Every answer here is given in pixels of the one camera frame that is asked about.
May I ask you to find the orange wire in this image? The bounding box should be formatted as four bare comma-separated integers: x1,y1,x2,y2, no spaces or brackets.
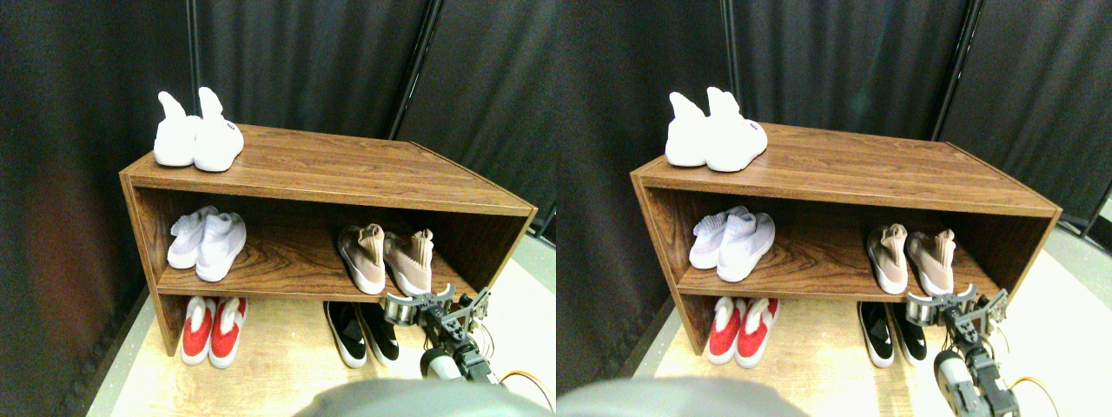
495,369,554,411
1008,375,1062,417

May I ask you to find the curtain stand foot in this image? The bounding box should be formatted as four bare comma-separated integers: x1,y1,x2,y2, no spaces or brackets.
1081,195,1112,241

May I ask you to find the red shoe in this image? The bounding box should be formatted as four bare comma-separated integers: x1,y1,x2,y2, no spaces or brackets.
181,296,218,366
707,297,746,366
208,297,249,370
736,297,781,370

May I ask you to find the pale lilac shoe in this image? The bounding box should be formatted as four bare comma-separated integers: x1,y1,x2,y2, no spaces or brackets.
195,213,248,283
717,213,776,283
167,206,219,270
689,208,748,270

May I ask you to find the white shoe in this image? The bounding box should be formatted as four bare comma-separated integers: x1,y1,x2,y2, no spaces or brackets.
665,92,714,168
154,91,203,168
705,87,769,172
193,86,246,172

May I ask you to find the black shoe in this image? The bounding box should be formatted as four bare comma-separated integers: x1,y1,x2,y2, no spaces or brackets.
857,301,896,369
361,301,401,366
323,301,367,369
891,302,929,366

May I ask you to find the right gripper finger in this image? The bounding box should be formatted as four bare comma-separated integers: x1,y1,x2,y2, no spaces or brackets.
950,283,986,341
905,293,960,329
431,282,467,338
383,293,442,329

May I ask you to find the beige shoe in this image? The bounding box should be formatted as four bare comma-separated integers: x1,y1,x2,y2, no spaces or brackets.
383,228,435,298
867,223,910,295
337,223,387,295
907,228,956,298

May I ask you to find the brown shoe rack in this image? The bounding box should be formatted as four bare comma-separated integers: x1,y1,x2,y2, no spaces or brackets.
119,122,538,357
630,122,1062,355

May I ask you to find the curtain stand pole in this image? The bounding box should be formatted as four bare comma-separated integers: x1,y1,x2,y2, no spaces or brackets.
387,0,445,142
185,0,203,96
930,0,988,142
721,0,742,93

